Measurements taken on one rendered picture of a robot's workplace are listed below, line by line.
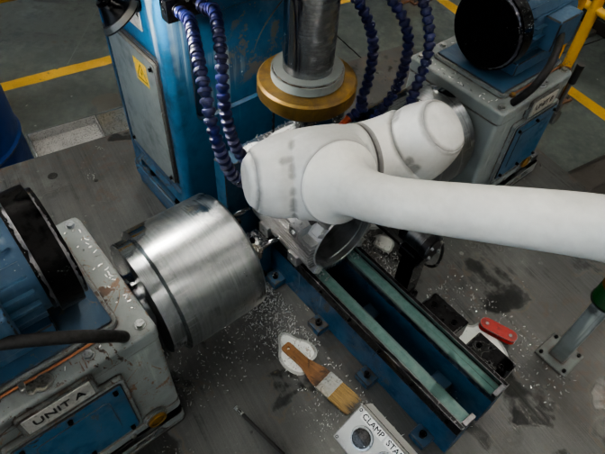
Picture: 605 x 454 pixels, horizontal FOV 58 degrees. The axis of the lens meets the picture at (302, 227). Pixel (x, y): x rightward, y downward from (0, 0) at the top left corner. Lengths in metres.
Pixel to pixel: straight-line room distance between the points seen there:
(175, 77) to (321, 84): 0.29
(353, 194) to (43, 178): 1.21
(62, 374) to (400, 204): 0.55
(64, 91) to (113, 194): 1.87
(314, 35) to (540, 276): 0.89
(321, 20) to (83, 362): 0.62
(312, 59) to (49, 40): 3.03
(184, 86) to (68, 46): 2.70
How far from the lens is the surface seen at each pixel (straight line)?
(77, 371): 0.86
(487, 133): 1.35
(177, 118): 1.12
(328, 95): 0.95
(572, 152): 3.26
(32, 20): 4.09
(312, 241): 1.08
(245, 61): 1.16
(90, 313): 0.89
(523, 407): 1.29
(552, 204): 0.54
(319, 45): 0.91
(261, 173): 0.63
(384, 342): 1.13
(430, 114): 0.70
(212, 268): 0.94
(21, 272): 0.77
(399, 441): 0.89
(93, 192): 1.58
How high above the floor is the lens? 1.90
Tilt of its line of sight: 50 degrees down
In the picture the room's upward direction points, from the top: 4 degrees clockwise
